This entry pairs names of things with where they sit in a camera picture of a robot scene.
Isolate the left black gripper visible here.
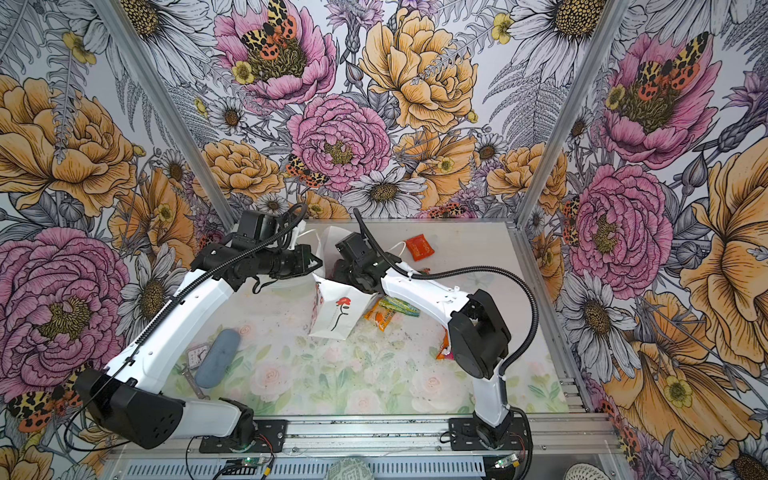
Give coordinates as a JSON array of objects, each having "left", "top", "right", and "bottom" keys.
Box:
[{"left": 256, "top": 244, "right": 322, "bottom": 279}]

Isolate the white paper bag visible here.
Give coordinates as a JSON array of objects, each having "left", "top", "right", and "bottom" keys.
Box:
[{"left": 309, "top": 225, "right": 380, "bottom": 340}]

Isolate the small red sachet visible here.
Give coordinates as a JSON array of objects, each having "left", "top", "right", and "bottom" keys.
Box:
[{"left": 405, "top": 234, "right": 435, "bottom": 261}]

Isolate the red orange snack packet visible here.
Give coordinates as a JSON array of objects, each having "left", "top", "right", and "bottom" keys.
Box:
[{"left": 435, "top": 330, "right": 454, "bottom": 360}]

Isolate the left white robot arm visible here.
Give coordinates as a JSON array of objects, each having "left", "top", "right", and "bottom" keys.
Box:
[{"left": 74, "top": 203, "right": 322, "bottom": 450}]

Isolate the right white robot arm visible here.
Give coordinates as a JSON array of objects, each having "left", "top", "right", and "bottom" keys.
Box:
[{"left": 336, "top": 208, "right": 540, "bottom": 450}]

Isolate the green yellow candy packet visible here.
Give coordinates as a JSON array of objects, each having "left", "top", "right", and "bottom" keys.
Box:
[{"left": 379, "top": 296, "right": 421, "bottom": 317}]

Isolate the floral table mat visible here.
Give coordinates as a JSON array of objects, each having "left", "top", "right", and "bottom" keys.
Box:
[{"left": 155, "top": 281, "right": 571, "bottom": 416}]

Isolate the grey oval case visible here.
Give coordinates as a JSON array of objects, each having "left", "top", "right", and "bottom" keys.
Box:
[{"left": 195, "top": 329, "right": 241, "bottom": 389}]

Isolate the small white clock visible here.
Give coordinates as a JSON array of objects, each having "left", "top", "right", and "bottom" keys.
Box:
[{"left": 186, "top": 343, "right": 210, "bottom": 370}]

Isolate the metal wrench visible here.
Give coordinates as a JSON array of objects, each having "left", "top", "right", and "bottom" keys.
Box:
[{"left": 181, "top": 365, "right": 210, "bottom": 400}]

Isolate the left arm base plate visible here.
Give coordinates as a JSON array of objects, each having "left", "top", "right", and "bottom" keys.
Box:
[{"left": 199, "top": 419, "right": 289, "bottom": 454}]

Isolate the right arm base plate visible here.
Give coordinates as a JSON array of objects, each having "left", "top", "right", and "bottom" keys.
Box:
[{"left": 448, "top": 415, "right": 532, "bottom": 452}]

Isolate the aluminium front rail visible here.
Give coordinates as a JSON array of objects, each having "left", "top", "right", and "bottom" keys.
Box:
[{"left": 107, "top": 412, "right": 621, "bottom": 460}]

